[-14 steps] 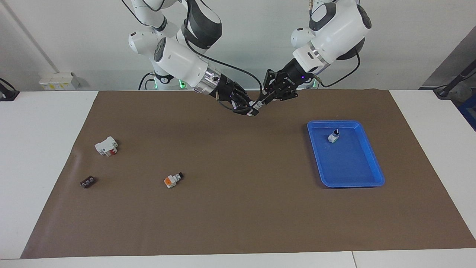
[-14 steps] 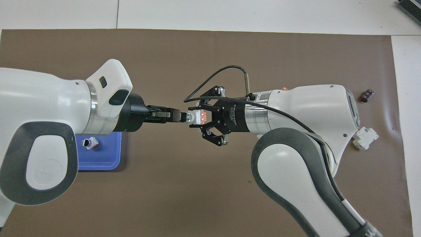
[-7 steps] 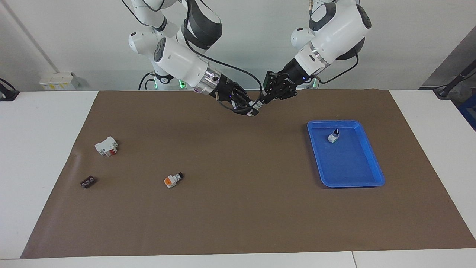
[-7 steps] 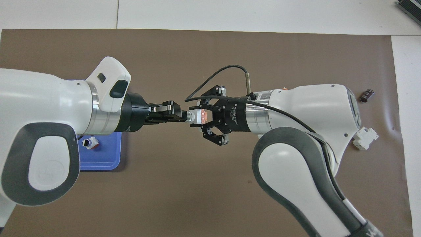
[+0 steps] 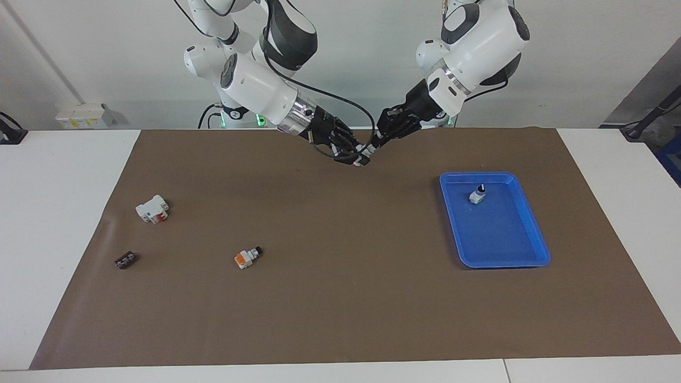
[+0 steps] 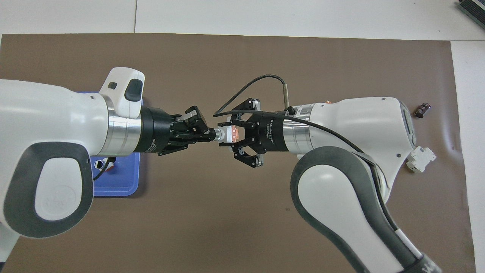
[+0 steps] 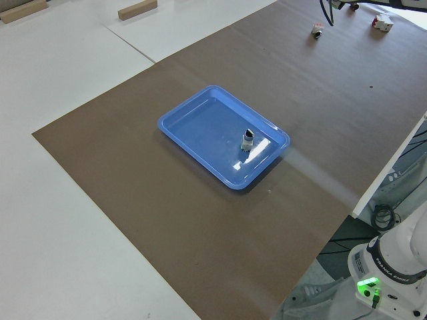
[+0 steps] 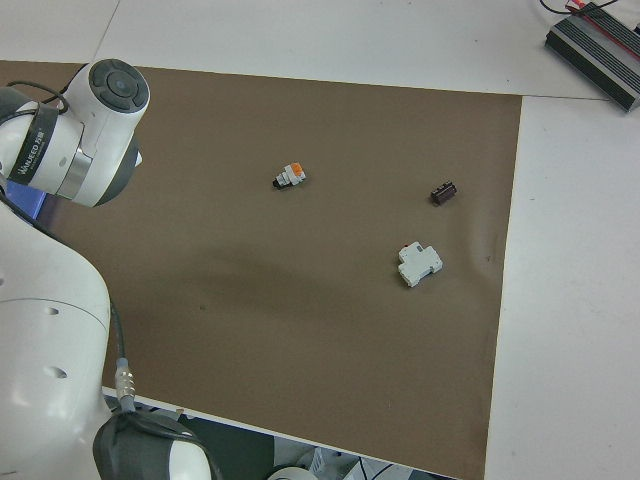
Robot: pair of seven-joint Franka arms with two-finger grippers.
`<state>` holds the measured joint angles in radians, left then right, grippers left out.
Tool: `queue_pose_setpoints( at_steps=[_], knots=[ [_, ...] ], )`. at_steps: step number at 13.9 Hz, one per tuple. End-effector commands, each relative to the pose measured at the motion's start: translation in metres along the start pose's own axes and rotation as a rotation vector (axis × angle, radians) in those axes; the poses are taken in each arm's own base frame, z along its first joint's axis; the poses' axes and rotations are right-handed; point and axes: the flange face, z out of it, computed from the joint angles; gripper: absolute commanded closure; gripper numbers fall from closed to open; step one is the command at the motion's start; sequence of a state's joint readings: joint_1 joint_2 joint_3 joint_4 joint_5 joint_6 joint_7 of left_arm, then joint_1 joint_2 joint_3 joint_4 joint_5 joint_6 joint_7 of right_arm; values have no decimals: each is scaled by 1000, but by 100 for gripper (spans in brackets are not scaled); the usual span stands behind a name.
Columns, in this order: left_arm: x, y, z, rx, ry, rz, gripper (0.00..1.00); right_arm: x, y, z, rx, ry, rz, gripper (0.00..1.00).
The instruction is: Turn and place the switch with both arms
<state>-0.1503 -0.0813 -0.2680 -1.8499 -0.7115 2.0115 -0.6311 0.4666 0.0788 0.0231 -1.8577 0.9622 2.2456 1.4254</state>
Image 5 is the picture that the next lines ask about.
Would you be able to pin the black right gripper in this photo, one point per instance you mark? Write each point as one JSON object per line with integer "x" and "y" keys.
{"x": 327, "y": 130}

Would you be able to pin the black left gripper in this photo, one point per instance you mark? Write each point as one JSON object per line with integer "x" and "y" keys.
{"x": 417, "y": 111}

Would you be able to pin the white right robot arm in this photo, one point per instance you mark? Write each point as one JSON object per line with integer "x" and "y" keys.
{"x": 260, "y": 88}

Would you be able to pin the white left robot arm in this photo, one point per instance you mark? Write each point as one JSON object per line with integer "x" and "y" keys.
{"x": 479, "y": 48}

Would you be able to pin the blue plastic tray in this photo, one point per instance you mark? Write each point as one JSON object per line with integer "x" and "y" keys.
{"x": 500, "y": 234}

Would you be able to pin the brown table mat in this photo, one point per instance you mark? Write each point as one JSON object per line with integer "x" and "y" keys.
{"x": 340, "y": 298}

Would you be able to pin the white circuit breaker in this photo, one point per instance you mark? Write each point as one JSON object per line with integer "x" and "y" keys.
{"x": 149, "y": 209}

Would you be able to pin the black stand pole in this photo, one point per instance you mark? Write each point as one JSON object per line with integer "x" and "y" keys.
{"x": 636, "y": 129}

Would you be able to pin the small black terminal block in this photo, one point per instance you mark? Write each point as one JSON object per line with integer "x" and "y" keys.
{"x": 125, "y": 260}

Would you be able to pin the blue crate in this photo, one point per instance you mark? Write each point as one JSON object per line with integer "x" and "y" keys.
{"x": 671, "y": 159}

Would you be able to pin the white orange push-button switch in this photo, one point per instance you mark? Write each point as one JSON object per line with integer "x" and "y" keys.
{"x": 246, "y": 258}

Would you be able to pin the white wall socket box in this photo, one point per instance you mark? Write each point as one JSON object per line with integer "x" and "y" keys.
{"x": 80, "y": 116}

